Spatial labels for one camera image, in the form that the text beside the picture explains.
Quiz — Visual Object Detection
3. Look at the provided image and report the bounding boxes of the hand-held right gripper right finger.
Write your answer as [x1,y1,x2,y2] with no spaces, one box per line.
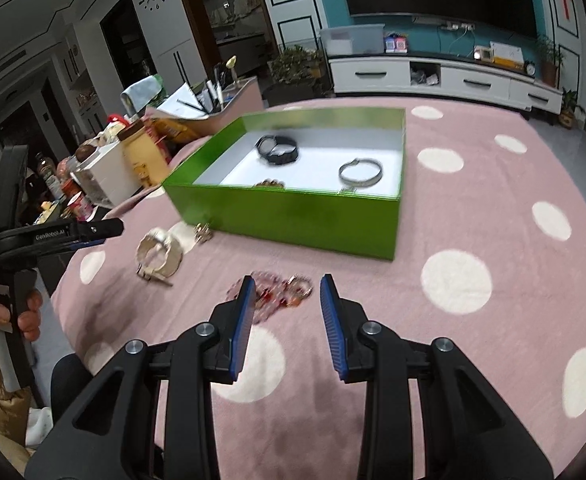
[319,274,556,480]

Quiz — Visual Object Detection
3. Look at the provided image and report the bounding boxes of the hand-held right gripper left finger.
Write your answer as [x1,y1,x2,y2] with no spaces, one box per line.
[23,275,256,480]

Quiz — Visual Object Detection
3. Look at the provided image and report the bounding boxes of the red bead bracelet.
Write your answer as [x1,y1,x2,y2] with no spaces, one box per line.
[225,270,295,319]

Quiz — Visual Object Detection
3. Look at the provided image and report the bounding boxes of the green cardboard box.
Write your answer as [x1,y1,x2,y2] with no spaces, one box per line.
[163,107,407,263]

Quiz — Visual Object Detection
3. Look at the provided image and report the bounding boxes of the person's left hand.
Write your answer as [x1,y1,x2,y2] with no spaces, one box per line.
[0,287,44,361]

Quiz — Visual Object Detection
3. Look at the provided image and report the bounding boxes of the red tin can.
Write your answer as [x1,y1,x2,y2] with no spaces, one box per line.
[66,192,95,220]

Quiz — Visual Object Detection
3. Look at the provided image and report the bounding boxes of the white plastic container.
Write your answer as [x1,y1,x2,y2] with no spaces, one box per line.
[70,142,144,209]

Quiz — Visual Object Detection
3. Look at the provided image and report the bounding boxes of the dark glass bottle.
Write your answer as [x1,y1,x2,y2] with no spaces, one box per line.
[34,152,60,200]

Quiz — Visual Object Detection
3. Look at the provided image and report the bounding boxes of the brown lid plastic jar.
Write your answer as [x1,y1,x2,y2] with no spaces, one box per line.
[117,123,172,188]

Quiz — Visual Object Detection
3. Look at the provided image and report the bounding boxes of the orange snack packet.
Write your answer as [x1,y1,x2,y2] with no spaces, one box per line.
[150,116,201,145]

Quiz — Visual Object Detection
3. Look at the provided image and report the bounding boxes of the silver mesh wristwatch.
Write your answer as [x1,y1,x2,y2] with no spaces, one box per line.
[338,158,384,194]

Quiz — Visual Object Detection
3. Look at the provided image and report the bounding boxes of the pink dotted blanket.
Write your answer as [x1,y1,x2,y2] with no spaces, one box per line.
[50,97,586,480]

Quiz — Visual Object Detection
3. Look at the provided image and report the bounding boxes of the black wristwatch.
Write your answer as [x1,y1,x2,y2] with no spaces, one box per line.
[255,133,300,166]

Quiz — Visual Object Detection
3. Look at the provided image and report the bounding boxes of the pen holder with pens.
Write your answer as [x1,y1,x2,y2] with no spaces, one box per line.
[200,64,239,113]

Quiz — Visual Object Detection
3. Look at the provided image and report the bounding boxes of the pink desk organizer box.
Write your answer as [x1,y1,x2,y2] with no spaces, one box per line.
[146,76,265,153]

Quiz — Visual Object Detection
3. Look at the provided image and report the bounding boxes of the bushy potted plant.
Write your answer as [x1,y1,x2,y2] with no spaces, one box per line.
[264,45,330,107]

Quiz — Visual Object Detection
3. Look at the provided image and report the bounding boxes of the white television cabinet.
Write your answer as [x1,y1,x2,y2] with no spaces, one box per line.
[327,51,564,115]

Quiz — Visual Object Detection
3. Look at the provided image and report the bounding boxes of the clear plastic storage box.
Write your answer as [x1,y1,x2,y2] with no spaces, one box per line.
[319,24,387,57]

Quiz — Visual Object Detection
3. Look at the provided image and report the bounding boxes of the white and yellow device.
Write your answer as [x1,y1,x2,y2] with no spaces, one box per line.
[473,40,524,67]

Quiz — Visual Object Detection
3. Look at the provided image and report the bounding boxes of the small potted plant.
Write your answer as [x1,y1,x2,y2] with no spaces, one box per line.
[558,88,586,131]

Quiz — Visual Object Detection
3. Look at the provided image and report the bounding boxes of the tall potted plant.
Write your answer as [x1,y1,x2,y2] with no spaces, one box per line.
[535,34,566,88]

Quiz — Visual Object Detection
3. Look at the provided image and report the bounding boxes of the gold charm bracelet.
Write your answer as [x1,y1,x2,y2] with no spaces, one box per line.
[285,273,315,307]

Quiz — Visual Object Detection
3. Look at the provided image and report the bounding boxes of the cream strap wristwatch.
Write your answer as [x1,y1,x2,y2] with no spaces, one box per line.
[135,227,184,289]

